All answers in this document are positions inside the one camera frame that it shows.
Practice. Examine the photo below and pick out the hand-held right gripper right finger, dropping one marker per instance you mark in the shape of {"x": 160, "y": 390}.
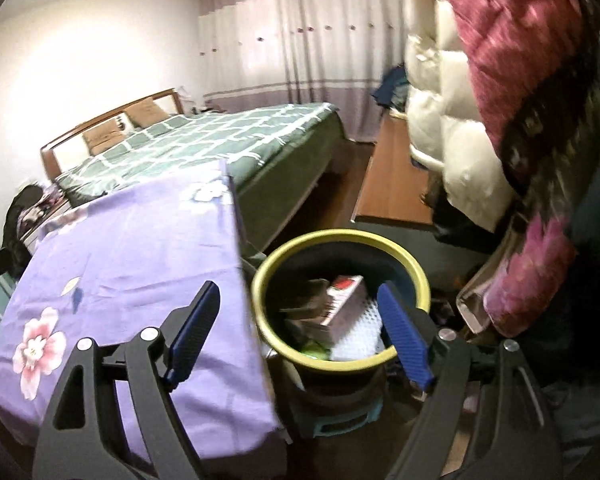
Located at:
{"x": 405, "y": 335}

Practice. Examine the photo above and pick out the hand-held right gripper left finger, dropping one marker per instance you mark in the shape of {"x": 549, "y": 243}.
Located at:
{"x": 195, "y": 332}

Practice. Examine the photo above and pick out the white foam net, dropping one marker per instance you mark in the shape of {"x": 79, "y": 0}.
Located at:
{"x": 360, "y": 330}

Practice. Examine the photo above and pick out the white carton box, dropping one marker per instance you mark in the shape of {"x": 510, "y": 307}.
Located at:
{"x": 345, "y": 300}

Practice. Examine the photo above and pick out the dark brown packet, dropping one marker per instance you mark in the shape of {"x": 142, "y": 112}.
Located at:
{"x": 305, "y": 300}

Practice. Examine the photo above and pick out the yellow rimmed trash bin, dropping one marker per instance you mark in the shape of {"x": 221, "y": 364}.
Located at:
{"x": 290, "y": 262}

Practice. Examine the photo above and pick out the dark clothes heap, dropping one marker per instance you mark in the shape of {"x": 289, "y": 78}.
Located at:
{"x": 17, "y": 230}

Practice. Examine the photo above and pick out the white nightstand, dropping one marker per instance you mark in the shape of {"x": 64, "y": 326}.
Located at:
{"x": 40, "y": 232}

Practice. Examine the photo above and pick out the beige bag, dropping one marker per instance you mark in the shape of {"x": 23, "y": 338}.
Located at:
{"x": 472, "y": 305}

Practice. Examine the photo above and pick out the pink patterned cloth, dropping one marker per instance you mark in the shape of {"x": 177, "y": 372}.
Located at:
{"x": 47, "y": 200}

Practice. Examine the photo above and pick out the purple floral tablecloth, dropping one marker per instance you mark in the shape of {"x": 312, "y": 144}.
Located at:
{"x": 130, "y": 260}

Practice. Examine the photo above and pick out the teal plastic stool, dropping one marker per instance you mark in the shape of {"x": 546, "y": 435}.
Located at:
{"x": 330, "y": 427}

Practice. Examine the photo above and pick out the black bag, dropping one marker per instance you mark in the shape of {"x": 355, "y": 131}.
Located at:
{"x": 455, "y": 225}

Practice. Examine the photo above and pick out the pink fluffy garment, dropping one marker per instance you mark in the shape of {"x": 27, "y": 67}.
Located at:
{"x": 535, "y": 270}

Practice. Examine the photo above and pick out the wooden desk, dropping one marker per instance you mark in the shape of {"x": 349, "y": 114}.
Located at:
{"x": 390, "y": 185}

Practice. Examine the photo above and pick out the brown pillow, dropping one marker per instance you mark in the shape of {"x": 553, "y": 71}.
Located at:
{"x": 147, "y": 112}
{"x": 102, "y": 137}

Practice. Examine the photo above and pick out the cream puffer jacket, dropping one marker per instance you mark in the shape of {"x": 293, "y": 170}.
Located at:
{"x": 460, "y": 150}

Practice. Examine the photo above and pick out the green checkered bed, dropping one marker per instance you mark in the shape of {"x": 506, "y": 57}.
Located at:
{"x": 205, "y": 135}

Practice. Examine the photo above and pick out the pile of folded clothes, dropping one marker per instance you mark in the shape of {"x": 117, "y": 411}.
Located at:
{"x": 392, "y": 87}

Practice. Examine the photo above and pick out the pink and white curtain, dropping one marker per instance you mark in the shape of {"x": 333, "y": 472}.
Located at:
{"x": 305, "y": 50}

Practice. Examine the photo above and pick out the red puffer jacket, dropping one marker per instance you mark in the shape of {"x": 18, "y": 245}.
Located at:
{"x": 510, "y": 50}

